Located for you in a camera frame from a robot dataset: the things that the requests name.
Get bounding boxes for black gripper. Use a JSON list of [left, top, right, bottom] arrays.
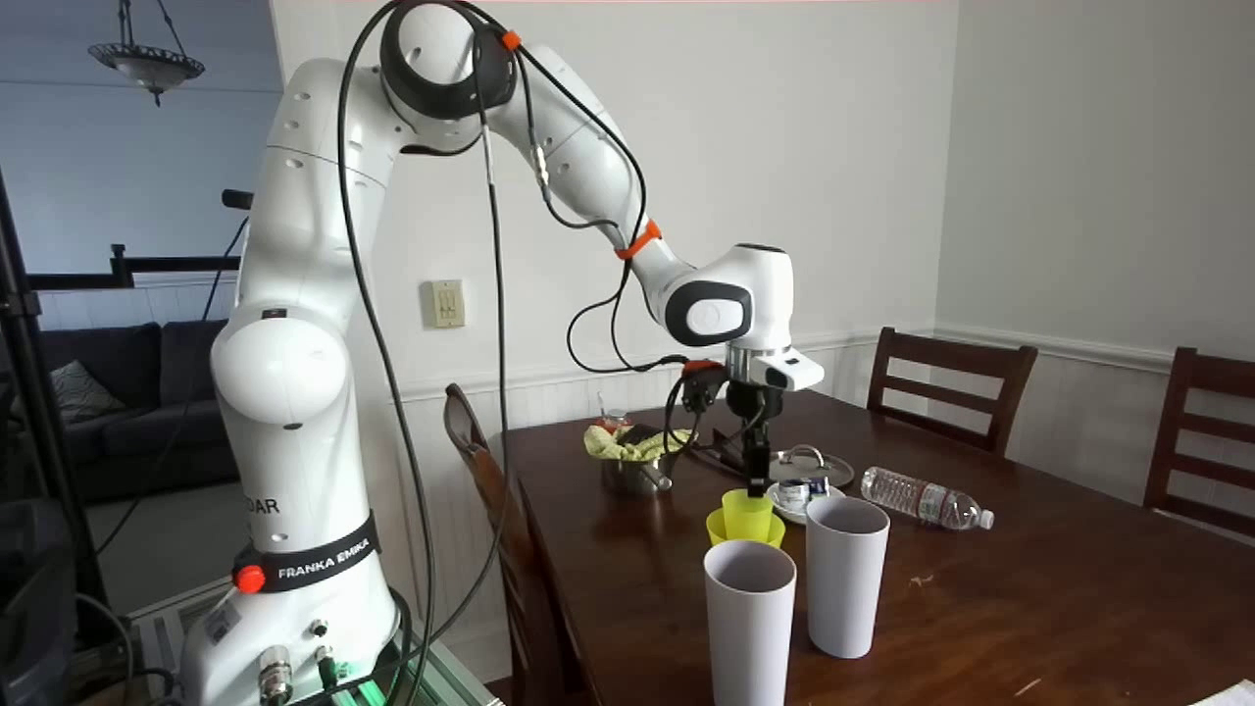
[[711, 373, 784, 496]]

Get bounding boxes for yellow plastic bowl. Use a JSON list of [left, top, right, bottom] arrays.
[[704, 511, 787, 549]]

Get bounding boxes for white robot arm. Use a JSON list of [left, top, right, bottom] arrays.
[[184, 0, 825, 706]]

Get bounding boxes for white bowl with items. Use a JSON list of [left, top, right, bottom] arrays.
[[767, 480, 839, 524]]

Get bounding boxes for white tall cup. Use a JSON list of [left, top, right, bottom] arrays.
[[805, 497, 889, 659], [703, 541, 796, 706]]

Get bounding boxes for black kitchen tongs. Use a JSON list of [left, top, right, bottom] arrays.
[[686, 442, 746, 480]]

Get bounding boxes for glass pot lid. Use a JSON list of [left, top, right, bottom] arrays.
[[767, 442, 855, 489]]

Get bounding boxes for pot with yellow cloth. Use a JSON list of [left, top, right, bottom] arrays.
[[579, 415, 695, 497]]

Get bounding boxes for clear plastic water bottle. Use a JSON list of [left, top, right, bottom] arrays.
[[859, 468, 997, 535]]

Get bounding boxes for dark wooden chair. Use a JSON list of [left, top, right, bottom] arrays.
[[1142, 349, 1255, 537], [868, 326, 1036, 454]]

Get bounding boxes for brown wooden chair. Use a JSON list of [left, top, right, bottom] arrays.
[[444, 384, 568, 706]]

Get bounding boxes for dark sofa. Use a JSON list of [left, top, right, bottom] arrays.
[[44, 322, 236, 505]]

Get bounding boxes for hanging ceiling lamp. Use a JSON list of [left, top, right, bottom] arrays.
[[89, 0, 205, 102]]

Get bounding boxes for wall light switch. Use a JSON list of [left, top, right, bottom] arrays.
[[421, 280, 465, 328]]

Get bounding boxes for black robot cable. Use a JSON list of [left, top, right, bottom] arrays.
[[332, 0, 520, 706]]

